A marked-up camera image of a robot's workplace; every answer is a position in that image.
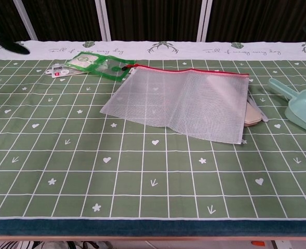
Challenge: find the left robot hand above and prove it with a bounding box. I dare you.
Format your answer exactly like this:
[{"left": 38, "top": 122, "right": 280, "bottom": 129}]
[{"left": 0, "top": 25, "right": 31, "bottom": 55}]

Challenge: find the clear mesh zipper pouch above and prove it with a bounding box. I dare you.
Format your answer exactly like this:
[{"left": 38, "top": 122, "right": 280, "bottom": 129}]
[{"left": 100, "top": 64, "right": 250, "bottom": 145}]

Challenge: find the beige toothbrush case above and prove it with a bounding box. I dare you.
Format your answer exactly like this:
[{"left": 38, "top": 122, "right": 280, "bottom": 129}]
[{"left": 243, "top": 100, "right": 262, "bottom": 127}]

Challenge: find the grey toothbrush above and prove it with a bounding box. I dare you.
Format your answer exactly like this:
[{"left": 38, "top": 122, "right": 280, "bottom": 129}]
[{"left": 247, "top": 95, "right": 269, "bottom": 122}]

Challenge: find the teal plastic scoop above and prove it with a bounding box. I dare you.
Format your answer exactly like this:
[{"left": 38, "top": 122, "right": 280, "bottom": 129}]
[{"left": 268, "top": 78, "right": 306, "bottom": 137}]

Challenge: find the small white card package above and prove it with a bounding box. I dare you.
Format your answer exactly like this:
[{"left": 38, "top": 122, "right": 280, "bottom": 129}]
[{"left": 45, "top": 63, "right": 91, "bottom": 78}]

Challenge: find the green bordered transparent package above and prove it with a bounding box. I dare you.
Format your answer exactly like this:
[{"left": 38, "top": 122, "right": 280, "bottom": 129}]
[{"left": 65, "top": 51, "right": 137, "bottom": 82}]

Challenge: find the green grid pattern tablecloth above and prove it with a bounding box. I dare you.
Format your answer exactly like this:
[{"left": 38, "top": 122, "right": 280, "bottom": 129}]
[{"left": 0, "top": 40, "right": 306, "bottom": 221}]

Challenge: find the dark blue underlay cloth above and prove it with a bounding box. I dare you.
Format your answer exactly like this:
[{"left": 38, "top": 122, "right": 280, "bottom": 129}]
[{"left": 0, "top": 219, "right": 306, "bottom": 237}]

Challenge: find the white frame post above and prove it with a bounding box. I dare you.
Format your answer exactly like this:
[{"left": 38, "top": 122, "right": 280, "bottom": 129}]
[
  {"left": 196, "top": 0, "right": 212, "bottom": 42},
  {"left": 95, "top": 0, "right": 111, "bottom": 42},
  {"left": 14, "top": 0, "right": 38, "bottom": 42}
]

